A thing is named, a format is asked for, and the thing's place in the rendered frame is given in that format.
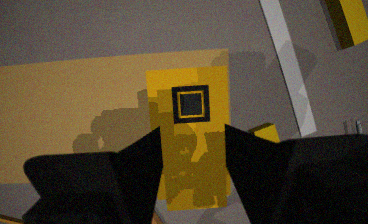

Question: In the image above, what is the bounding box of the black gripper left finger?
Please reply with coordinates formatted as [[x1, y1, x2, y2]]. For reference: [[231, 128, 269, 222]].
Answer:
[[23, 126, 163, 224]]

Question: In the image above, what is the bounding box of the light grey flat bar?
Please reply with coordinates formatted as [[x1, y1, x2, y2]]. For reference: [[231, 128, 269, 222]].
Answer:
[[259, 0, 316, 137]]

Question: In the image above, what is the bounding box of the brown wooden awl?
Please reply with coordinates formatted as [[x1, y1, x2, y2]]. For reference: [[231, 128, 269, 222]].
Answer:
[[152, 211, 164, 224]]

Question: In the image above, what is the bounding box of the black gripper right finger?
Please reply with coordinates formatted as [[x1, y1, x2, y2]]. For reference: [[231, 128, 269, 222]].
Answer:
[[225, 124, 368, 224]]

